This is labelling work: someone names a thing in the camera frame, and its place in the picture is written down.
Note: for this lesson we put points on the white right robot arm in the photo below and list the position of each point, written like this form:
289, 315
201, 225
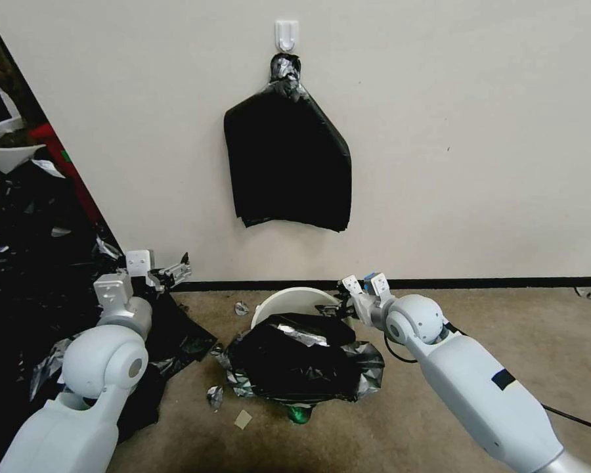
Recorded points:
477, 374

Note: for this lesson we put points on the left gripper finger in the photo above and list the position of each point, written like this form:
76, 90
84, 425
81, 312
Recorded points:
163, 288
173, 271

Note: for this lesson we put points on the white plant pot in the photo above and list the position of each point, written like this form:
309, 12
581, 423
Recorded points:
5, 148

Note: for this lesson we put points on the flat black trash bag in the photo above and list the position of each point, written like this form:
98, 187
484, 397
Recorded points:
177, 345

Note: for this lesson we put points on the white round trash bin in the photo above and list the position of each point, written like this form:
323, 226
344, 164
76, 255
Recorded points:
285, 300

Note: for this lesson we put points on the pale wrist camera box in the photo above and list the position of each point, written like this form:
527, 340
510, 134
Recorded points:
351, 285
139, 262

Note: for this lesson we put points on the green shiny wrapper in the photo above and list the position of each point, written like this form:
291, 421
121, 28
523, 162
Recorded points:
299, 414

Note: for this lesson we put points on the black baseboard strip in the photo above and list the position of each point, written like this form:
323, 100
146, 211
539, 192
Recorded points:
473, 284

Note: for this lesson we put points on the hanging black trash bag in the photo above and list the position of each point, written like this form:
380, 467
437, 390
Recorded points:
285, 162

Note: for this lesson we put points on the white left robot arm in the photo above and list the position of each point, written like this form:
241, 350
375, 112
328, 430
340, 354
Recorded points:
79, 409

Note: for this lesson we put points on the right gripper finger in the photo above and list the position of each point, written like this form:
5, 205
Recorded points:
331, 310
343, 290

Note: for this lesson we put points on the white paper sheet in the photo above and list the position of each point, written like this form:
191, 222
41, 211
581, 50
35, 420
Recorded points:
49, 167

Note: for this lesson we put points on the white adhesive wall hook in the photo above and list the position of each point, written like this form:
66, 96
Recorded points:
286, 34

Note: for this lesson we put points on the crumpled black trash bag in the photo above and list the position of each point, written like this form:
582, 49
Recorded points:
300, 359

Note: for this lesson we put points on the brown plant trunk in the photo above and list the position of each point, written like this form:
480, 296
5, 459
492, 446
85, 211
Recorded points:
1, 64

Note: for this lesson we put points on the small beige paper piece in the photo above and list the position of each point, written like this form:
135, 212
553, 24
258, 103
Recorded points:
242, 420

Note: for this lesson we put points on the black trash bag pile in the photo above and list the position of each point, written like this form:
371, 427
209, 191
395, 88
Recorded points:
34, 256

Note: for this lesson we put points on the red box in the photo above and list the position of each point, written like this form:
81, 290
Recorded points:
59, 148

